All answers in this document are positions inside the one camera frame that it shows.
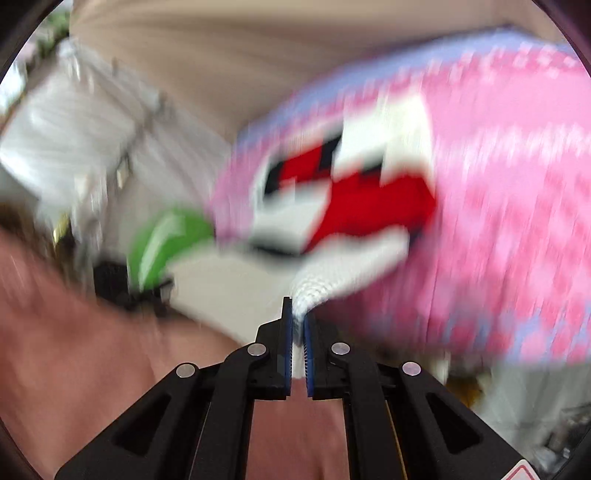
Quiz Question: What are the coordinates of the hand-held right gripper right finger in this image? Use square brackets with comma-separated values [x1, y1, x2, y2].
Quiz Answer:
[303, 316, 532, 480]

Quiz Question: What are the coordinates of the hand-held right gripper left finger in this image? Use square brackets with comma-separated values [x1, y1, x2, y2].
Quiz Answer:
[54, 296, 293, 480]

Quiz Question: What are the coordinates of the white red knitted sweater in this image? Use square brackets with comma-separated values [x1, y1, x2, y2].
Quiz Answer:
[172, 92, 439, 348]

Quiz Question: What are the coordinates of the white blurred cloth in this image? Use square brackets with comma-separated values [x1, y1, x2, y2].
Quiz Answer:
[0, 39, 232, 224]

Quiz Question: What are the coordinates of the dusty pink cloth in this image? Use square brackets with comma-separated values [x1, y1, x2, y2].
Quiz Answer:
[0, 226, 354, 480]

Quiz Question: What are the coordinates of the pink patterned blanket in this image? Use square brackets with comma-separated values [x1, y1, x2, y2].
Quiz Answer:
[210, 28, 591, 367]

